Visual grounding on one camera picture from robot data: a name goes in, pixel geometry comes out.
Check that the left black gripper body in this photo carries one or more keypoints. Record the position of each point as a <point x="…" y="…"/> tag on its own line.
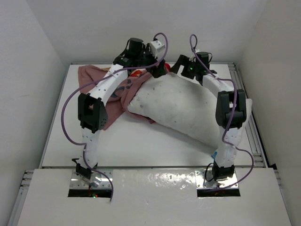
<point x="146" y="59"/>

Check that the white pillow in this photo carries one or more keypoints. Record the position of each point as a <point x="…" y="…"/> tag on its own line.
<point x="179" y="104"/>

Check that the pink patterned pillowcase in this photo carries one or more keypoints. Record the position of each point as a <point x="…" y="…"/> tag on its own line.
<point x="123" y="94"/>

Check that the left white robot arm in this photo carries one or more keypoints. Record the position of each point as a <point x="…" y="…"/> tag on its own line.
<point x="91" y="106"/>

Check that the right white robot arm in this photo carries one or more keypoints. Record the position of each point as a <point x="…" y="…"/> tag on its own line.
<point x="230" y="113"/>

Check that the blue pillow label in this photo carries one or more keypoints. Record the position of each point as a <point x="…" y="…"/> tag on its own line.
<point x="214" y="155"/>

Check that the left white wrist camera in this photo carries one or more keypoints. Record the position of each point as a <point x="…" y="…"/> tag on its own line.
<point x="156" y="47"/>

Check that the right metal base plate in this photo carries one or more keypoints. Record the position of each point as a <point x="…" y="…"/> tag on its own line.
<point x="204" y="180"/>

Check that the metal base plate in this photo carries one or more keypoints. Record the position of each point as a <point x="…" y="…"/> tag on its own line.
<point x="96" y="182"/>
<point x="204" y="180"/>

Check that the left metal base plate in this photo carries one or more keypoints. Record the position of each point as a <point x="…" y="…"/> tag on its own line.
<point x="96" y="182"/>

